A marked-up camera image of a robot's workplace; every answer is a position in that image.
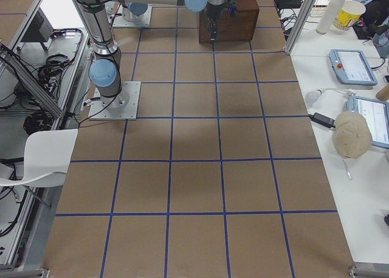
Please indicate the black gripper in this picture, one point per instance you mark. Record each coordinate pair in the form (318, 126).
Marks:
(211, 13)

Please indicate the white light bulb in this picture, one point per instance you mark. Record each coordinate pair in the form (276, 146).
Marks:
(313, 96)

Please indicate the white cardboard tube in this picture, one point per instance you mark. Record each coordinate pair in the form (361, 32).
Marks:
(327, 19)

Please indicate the yellow paper cup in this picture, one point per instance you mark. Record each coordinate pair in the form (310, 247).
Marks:
(349, 14)

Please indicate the blue teach pendant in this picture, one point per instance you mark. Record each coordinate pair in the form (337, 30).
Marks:
(375, 113)
(351, 67)

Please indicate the black power adapter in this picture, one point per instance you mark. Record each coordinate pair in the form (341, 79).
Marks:
(322, 120)

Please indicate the beige cap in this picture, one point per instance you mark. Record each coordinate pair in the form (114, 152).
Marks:
(352, 137)

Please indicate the white plastic chair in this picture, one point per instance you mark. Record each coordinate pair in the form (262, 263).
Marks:
(47, 156)

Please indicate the aluminium frame post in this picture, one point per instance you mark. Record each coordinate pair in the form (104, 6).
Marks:
(303, 14)

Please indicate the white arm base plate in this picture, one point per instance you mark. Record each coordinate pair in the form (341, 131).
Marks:
(125, 18)
(124, 106)

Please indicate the black box on frame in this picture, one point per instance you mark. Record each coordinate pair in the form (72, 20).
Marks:
(39, 31)

